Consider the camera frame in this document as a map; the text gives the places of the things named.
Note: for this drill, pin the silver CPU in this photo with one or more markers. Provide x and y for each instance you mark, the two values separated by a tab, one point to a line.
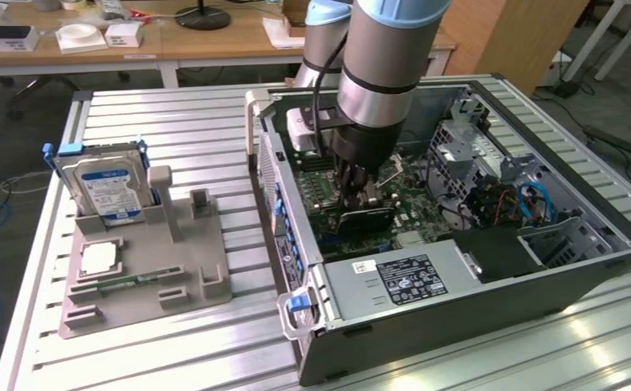
101	258

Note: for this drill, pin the green motherboard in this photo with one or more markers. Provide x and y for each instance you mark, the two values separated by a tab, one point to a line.
413	203

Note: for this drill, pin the blue case latch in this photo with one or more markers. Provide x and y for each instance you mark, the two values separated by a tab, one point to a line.
298	304

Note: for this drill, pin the green graphics card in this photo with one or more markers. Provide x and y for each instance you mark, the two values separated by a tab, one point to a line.
366	220

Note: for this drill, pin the tall metal disk bay cage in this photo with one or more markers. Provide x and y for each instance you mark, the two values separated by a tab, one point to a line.
460	163

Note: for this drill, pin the low metal disk bay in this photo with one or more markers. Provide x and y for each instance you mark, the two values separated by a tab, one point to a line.
586	238

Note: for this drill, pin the hard disk with blue caddy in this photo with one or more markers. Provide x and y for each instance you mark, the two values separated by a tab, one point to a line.
106	191

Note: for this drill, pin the wooden desk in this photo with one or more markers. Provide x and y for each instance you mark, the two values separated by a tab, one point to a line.
49	57
239	45

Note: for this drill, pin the white table frame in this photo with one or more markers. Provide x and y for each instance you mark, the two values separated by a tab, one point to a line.
590	40

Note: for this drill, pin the black floor box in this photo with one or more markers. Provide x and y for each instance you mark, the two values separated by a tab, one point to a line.
565	89

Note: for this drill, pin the grey parts rack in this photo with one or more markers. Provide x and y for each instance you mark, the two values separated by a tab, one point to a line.
142	252

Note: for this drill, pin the white tape roll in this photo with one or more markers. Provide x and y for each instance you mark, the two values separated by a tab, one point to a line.
71	5

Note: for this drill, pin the wooden cabinet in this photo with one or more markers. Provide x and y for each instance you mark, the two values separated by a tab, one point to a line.
510	49

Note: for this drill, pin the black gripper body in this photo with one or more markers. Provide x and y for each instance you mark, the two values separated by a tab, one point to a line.
366	146

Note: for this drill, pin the dark chair base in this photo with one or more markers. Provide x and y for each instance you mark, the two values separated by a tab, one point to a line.
628	144

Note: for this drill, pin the white paper stack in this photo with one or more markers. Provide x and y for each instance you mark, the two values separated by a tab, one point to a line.
282	36

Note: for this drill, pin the grey packet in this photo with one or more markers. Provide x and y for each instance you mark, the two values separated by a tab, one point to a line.
114	10

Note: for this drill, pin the green RAM stick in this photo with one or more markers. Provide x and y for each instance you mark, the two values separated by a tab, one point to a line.
130	282

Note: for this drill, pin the white labelled box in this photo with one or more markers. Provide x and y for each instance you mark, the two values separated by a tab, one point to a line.
125	36

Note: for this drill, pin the grey power supply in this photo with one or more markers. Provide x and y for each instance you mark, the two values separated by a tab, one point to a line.
358	293

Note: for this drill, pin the metal socket cover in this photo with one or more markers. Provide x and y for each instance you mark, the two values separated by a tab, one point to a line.
397	169

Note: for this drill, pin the brown cardboard box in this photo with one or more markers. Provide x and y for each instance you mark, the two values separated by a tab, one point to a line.
294	12

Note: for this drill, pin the black and white box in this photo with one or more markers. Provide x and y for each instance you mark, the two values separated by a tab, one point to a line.
14	44

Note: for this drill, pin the black round lamp base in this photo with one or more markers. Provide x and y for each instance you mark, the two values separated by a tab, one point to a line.
203	21

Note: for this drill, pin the black open PC case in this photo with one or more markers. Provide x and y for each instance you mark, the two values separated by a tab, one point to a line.
457	338

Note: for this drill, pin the silver chipset heatsink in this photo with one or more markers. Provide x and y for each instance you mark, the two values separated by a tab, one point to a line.
410	240

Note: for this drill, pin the white square dish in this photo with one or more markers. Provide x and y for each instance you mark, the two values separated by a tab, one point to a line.
79	42

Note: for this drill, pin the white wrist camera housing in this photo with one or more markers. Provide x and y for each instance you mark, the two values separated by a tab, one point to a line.
302	130

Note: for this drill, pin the grey cup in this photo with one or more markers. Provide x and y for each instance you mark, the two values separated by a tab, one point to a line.
49	5

